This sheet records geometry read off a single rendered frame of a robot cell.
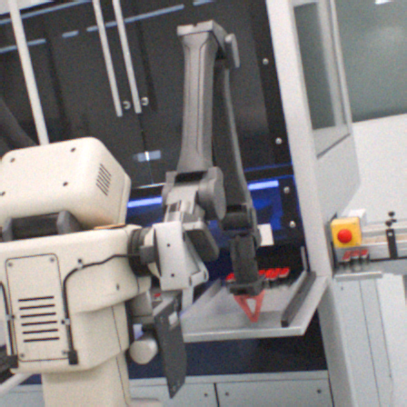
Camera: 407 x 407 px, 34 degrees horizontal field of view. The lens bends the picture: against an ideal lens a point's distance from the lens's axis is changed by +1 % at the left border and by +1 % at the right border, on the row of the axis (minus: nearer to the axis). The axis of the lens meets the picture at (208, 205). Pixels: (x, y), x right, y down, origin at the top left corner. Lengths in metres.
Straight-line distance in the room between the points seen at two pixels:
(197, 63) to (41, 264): 0.50
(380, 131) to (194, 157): 5.27
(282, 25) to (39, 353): 1.11
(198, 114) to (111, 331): 0.43
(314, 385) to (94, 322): 1.04
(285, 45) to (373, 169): 4.70
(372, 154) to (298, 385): 4.60
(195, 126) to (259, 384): 1.03
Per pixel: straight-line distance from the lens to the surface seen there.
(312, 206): 1.88
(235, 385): 2.11
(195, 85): 1.32
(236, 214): 1.50
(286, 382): 2.07
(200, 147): 1.25
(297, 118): 1.86
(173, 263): 1.10
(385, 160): 6.48
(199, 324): 1.64
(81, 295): 1.10
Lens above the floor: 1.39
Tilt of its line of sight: 8 degrees down
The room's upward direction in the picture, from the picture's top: 11 degrees counter-clockwise
